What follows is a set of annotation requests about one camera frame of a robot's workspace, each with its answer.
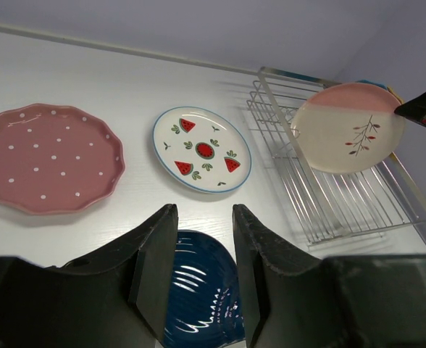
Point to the blue polka dot plate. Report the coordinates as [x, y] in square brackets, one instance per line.
[380, 85]

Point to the white watermelon plate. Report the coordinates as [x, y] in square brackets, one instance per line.
[201, 149]

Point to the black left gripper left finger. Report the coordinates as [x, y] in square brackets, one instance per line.
[114, 296]

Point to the pink and cream plate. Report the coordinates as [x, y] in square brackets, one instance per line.
[347, 128]

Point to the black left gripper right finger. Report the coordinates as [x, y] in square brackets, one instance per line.
[292, 299]

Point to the wire dish rack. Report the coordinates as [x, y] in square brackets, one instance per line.
[328, 206]

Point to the yellow polka dot plate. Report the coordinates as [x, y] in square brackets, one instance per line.
[395, 95]

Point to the dark blue leaf plate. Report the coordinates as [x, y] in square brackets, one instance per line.
[204, 307]

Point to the pink polka dot plate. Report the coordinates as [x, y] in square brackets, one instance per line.
[56, 159]

